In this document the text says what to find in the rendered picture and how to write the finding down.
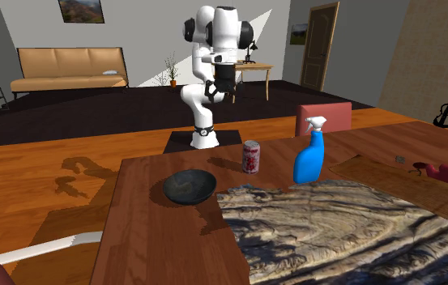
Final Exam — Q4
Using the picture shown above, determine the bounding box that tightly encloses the landscape wall picture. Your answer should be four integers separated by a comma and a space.
58, 0, 105, 24

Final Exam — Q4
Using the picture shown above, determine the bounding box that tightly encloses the brown wooden placemat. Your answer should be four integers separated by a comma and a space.
328, 154, 448, 232

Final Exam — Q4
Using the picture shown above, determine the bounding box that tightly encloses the blue spray bottle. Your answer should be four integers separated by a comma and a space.
292, 116, 327, 185

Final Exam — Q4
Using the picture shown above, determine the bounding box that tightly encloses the tan leather sofa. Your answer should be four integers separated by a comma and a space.
10, 46, 130, 100

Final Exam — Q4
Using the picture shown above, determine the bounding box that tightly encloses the black desk lamp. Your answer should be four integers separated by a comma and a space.
242, 40, 259, 65

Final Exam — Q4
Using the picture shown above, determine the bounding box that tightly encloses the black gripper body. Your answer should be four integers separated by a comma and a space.
213, 64, 237, 94

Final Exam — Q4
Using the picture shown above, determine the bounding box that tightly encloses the small dark red object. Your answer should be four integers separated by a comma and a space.
407, 161, 429, 177

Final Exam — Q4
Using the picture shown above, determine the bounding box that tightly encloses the red and white can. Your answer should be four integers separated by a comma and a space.
241, 139, 262, 175

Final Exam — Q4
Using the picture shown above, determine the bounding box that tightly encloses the brown wooden table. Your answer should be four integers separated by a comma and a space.
89, 120, 448, 285

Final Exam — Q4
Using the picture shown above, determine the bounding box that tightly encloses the brown wooden door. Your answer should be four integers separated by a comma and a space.
299, 1, 341, 92

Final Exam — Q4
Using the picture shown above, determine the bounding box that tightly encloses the black violin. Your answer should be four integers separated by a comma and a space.
432, 89, 448, 130

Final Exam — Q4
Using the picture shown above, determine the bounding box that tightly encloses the small green wall picture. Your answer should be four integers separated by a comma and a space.
289, 23, 309, 46

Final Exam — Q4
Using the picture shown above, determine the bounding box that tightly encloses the light wooden desk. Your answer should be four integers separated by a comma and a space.
232, 61, 275, 104

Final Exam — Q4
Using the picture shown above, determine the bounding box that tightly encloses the rocky patterned table cloth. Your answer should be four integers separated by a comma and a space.
215, 179, 448, 285

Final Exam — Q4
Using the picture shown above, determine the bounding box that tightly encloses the potted twig plant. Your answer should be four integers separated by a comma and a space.
164, 51, 181, 89

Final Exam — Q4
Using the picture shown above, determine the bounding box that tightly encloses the dark grey bowl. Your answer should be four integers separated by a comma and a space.
162, 168, 217, 206

